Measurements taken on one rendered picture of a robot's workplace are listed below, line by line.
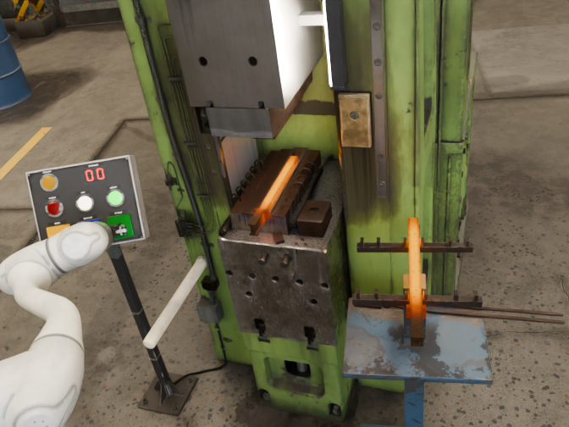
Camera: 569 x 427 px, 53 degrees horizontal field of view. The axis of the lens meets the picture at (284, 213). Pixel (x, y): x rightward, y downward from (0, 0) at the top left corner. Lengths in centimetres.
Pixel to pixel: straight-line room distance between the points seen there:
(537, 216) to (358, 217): 177
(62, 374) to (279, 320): 114
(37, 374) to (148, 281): 228
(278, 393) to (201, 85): 132
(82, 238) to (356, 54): 88
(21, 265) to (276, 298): 86
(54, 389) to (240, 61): 97
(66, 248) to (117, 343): 157
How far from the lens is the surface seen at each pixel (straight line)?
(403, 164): 180
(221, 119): 172
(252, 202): 192
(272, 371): 241
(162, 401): 268
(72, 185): 198
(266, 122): 166
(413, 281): 149
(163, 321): 209
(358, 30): 163
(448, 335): 174
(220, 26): 160
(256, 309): 208
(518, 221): 347
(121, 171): 194
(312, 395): 238
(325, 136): 220
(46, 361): 109
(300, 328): 208
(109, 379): 288
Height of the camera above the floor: 205
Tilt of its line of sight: 35 degrees down
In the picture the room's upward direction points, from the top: 9 degrees counter-clockwise
